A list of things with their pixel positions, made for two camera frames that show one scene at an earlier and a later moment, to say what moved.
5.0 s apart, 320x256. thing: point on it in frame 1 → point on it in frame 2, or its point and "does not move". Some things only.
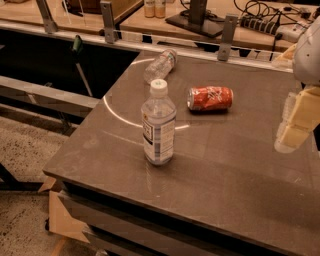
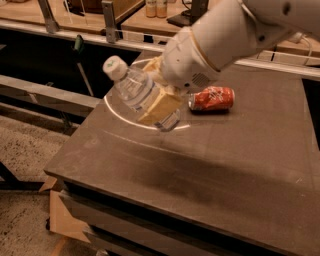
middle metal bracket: [108, 21] does not move
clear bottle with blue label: [158, 124] → [133, 85]
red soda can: [209, 98] does not move
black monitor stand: [197, 20] does not move
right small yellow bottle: [159, 9] does not move
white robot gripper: [308, 55] → [184, 63]
